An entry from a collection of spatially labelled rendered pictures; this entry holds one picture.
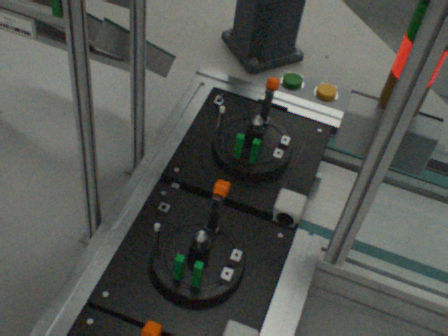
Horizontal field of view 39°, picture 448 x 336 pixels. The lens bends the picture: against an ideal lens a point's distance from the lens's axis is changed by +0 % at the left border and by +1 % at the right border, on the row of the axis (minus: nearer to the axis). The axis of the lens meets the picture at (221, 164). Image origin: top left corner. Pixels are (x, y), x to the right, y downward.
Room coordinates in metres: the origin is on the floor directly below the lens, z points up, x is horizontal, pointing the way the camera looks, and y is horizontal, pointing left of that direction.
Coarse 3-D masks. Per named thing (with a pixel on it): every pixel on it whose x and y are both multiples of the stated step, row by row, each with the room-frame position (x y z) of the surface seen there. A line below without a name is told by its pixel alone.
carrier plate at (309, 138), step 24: (216, 96) 0.87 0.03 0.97; (216, 120) 0.81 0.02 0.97; (288, 120) 0.84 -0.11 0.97; (192, 144) 0.74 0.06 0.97; (312, 144) 0.78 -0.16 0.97; (168, 168) 0.68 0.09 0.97; (192, 168) 0.68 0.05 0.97; (216, 168) 0.69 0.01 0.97; (288, 168) 0.72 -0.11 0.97; (312, 168) 0.73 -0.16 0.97; (192, 192) 0.65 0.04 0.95; (240, 192) 0.65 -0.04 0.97; (264, 192) 0.66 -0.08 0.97; (264, 216) 0.62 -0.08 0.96
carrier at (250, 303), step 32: (160, 192) 0.62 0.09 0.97; (160, 224) 0.56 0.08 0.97; (192, 224) 0.56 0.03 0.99; (224, 224) 0.58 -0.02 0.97; (256, 224) 0.59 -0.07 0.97; (128, 256) 0.49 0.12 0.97; (160, 256) 0.49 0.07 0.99; (192, 256) 0.49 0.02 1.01; (224, 256) 0.51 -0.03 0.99; (256, 256) 0.53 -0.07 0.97; (96, 288) 0.43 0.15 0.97; (128, 288) 0.44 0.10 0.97; (160, 288) 0.45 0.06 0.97; (192, 288) 0.45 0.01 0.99; (224, 288) 0.45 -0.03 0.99; (256, 288) 0.47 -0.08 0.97; (128, 320) 0.40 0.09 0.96; (160, 320) 0.40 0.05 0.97; (192, 320) 0.41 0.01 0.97; (224, 320) 0.42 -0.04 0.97; (256, 320) 0.42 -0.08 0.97
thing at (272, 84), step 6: (270, 78) 0.83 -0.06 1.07; (270, 84) 0.81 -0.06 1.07; (276, 84) 0.81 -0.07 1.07; (270, 90) 0.80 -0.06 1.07; (270, 96) 0.81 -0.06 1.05; (264, 102) 0.81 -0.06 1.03; (270, 102) 0.81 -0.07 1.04; (264, 108) 0.80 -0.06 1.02; (270, 108) 0.81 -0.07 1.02; (264, 114) 0.80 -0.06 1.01
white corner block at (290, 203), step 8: (280, 192) 0.65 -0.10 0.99; (288, 192) 0.65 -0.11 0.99; (280, 200) 0.63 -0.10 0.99; (288, 200) 0.63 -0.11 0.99; (296, 200) 0.63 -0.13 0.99; (304, 200) 0.64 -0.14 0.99; (280, 208) 0.61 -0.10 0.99; (288, 208) 0.61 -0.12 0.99; (296, 208) 0.62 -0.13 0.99; (280, 216) 0.61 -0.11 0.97; (288, 216) 0.61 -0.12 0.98; (296, 216) 0.60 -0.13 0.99; (288, 224) 0.61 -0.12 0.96
